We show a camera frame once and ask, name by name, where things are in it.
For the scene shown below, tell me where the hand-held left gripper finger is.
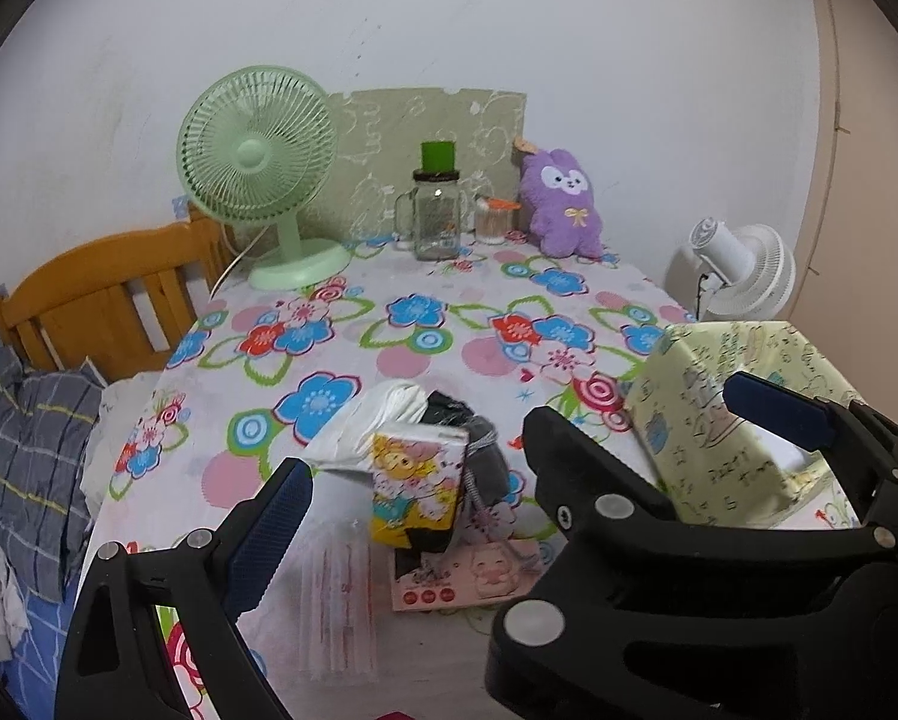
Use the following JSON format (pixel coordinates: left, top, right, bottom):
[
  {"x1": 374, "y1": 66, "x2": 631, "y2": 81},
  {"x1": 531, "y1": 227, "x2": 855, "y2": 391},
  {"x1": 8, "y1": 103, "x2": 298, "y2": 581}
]
[{"x1": 55, "y1": 456, "x2": 315, "y2": 720}]

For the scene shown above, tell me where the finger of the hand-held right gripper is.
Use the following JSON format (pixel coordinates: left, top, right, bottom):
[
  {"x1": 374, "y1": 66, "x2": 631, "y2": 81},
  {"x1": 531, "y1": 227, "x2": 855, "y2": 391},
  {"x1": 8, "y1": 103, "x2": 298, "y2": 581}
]
[
  {"x1": 722, "y1": 371, "x2": 898, "y2": 542},
  {"x1": 522, "y1": 405, "x2": 682, "y2": 567}
]

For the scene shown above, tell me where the pale green printed box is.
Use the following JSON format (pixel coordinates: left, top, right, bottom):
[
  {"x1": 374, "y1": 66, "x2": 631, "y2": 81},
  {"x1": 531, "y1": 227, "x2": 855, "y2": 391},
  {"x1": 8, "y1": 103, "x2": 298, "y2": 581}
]
[{"x1": 623, "y1": 320, "x2": 858, "y2": 530}]

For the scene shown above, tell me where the white towel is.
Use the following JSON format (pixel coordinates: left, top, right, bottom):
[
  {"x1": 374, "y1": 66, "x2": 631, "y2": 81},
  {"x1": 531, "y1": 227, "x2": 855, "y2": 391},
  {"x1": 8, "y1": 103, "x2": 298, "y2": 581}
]
[{"x1": 302, "y1": 381, "x2": 429, "y2": 475}]

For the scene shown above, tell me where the grey cloth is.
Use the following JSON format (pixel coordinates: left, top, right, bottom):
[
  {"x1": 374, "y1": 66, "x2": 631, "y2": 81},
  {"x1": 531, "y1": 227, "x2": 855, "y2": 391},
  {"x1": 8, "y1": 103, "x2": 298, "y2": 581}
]
[{"x1": 459, "y1": 416, "x2": 510, "y2": 511}]

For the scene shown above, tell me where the clear plastic bag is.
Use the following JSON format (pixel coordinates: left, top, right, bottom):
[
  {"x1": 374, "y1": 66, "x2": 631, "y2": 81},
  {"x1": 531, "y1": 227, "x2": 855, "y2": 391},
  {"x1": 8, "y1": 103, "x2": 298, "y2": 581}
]
[{"x1": 299, "y1": 514, "x2": 379, "y2": 691}]

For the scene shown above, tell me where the white fan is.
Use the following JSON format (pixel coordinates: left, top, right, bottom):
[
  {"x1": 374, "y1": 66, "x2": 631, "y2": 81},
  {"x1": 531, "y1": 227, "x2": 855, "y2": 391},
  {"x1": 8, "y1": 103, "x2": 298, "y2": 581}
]
[{"x1": 665, "y1": 217, "x2": 797, "y2": 323}]

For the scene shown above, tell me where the pink tissue packet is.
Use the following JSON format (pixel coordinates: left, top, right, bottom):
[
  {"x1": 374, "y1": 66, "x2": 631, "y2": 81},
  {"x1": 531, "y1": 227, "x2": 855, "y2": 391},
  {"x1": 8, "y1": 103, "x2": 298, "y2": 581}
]
[{"x1": 390, "y1": 536, "x2": 562, "y2": 614}]

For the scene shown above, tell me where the yellow cartoon tissue pack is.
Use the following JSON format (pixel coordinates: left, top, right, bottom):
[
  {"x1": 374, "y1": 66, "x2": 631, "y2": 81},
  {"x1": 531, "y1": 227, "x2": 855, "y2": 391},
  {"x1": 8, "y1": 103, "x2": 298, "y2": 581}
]
[{"x1": 368, "y1": 429, "x2": 470, "y2": 550}]

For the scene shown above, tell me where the floral tablecloth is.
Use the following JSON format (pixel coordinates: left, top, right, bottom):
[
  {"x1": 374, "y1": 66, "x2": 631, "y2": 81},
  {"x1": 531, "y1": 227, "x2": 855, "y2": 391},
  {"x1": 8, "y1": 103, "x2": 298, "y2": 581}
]
[{"x1": 77, "y1": 232, "x2": 862, "y2": 720}]

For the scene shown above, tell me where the grey plaid pillow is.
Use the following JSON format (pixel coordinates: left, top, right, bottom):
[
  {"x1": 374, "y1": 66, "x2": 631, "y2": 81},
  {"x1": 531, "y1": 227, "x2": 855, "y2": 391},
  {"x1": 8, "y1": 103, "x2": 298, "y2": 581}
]
[{"x1": 0, "y1": 349, "x2": 105, "y2": 601}]

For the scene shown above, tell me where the blue bed sheet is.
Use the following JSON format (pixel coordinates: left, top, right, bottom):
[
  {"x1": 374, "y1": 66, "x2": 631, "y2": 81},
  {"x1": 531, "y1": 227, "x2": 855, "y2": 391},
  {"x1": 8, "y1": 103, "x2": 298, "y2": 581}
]
[{"x1": 0, "y1": 585, "x2": 82, "y2": 720}]

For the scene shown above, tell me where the purple plush rabbit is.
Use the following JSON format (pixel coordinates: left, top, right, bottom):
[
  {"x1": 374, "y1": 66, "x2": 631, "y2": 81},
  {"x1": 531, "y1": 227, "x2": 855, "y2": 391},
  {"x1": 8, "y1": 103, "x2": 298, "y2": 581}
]
[{"x1": 518, "y1": 148, "x2": 607, "y2": 260}]

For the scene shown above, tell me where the cotton swab container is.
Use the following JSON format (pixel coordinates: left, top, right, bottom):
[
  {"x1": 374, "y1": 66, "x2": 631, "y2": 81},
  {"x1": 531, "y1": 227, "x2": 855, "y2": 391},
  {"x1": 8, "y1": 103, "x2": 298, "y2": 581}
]
[{"x1": 473, "y1": 196, "x2": 522, "y2": 245}]

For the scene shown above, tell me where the glass mug jar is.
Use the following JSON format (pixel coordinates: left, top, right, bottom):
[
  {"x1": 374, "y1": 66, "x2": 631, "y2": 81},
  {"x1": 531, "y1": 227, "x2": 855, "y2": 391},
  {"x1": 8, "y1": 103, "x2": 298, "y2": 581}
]
[{"x1": 395, "y1": 169, "x2": 462, "y2": 262}]

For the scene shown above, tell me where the wooden bed headboard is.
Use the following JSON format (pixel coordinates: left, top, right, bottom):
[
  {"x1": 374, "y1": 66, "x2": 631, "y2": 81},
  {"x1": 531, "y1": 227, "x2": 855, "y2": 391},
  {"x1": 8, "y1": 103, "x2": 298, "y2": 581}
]
[{"x1": 0, "y1": 211, "x2": 232, "y2": 372}]

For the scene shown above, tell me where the green table fan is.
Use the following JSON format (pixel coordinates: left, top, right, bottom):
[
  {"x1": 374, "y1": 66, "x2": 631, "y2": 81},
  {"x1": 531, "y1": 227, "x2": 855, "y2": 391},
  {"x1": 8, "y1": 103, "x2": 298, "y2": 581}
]
[{"x1": 177, "y1": 66, "x2": 352, "y2": 292}]

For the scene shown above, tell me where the green printed board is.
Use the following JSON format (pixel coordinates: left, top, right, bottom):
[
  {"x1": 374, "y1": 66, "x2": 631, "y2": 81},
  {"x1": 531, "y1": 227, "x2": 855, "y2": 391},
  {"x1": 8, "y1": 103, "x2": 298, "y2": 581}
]
[{"x1": 321, "y1": 88, "x2": 528, "y2": 241}]

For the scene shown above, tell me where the white fan cable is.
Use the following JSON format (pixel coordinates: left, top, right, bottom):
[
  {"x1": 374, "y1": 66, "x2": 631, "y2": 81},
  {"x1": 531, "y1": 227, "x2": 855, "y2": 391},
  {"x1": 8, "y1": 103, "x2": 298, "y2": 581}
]
[{"x1": 210, "y1": 225, "x2": 266, "y2": 297}]

